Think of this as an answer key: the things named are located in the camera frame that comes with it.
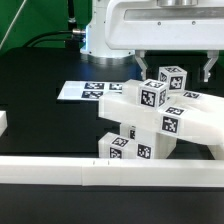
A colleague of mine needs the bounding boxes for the white chair back frame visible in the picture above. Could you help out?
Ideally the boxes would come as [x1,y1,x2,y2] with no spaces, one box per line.
[99,80,224,145]

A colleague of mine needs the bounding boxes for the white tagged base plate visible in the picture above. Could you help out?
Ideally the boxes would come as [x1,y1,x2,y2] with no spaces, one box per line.
[58,81,123,101]

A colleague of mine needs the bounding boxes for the white fence bar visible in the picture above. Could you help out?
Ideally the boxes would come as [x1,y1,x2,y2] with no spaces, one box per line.
[0,111,7,137]
[208,144,224,160]
[0,156,224,187]

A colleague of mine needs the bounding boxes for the black cable with connector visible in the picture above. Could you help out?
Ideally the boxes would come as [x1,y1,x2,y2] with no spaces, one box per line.
[22,29,87,48]

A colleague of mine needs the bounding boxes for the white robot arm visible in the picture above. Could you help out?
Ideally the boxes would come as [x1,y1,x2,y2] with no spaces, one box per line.
[81,0,224,79]

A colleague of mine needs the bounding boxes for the white front fence bar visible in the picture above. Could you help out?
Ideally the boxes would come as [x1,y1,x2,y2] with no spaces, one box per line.
[0,156,224,187]

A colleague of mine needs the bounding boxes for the white right fence bar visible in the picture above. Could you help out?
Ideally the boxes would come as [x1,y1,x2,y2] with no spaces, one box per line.
[208,144,224,160]

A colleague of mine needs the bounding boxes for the white chair seat part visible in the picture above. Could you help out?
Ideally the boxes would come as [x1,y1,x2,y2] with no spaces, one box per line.
[135,128,177,159]

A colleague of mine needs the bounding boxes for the white left fence bar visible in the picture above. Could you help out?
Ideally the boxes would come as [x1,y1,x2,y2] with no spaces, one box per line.
[0,111,7,137]

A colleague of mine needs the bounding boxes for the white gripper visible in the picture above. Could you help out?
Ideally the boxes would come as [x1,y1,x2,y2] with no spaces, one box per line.
[105,0,224,83]

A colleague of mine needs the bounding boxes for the black vertical post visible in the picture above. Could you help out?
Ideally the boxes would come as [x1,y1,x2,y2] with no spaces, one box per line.
[67,0,76,23]

